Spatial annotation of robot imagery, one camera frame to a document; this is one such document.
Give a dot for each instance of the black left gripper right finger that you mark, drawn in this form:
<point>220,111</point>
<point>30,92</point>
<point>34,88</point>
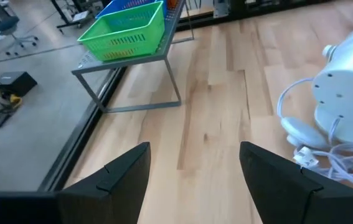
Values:
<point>275,186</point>

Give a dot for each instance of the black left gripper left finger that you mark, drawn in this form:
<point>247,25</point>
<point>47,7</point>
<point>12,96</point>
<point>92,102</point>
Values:
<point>117,186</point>

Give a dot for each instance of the white spotlight lamp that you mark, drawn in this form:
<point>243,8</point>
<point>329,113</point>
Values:
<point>350,77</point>

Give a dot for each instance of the grey perforated metal shelf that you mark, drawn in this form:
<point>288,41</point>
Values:
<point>163,53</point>

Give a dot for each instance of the green plastic basket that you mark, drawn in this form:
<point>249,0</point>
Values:
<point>126,28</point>

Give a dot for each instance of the blue plastic basket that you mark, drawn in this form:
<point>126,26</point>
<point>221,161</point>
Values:
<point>117,6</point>

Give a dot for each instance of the orange plastic basket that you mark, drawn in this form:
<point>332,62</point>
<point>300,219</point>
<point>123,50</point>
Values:
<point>172,3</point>

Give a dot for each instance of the grey office chair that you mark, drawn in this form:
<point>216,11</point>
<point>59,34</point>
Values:
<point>2,23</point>

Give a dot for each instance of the white round mounting plate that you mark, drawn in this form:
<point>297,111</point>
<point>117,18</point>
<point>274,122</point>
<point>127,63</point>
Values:
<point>304,132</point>

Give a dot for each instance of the black box on floor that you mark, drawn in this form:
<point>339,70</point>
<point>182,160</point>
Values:
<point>19,81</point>

